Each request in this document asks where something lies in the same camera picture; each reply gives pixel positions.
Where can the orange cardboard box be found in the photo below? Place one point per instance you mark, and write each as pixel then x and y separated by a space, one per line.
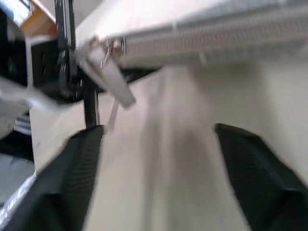
pixel 38 19

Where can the black metal stand post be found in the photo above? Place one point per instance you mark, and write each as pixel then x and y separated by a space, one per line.
pixel 64 24

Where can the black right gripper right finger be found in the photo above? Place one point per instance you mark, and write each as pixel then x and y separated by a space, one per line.
pixel 262 183

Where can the black equipment box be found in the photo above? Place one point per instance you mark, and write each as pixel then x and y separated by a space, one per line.
pixel 45 67

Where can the white perforated rack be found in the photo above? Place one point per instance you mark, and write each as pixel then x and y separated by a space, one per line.
pixel 168 21

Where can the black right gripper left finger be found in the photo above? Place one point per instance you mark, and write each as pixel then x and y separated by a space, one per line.
pixel 65 183

